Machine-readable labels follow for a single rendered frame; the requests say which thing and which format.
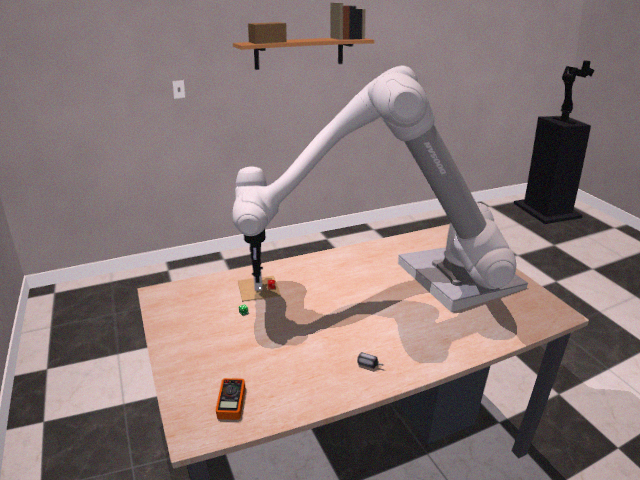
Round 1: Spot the orange digital multimeter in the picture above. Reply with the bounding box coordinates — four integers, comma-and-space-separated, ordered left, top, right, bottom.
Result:
216, 378, 246, 420

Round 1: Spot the tan mat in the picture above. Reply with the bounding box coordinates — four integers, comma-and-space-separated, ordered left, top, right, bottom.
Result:
238, 276, 281, 302

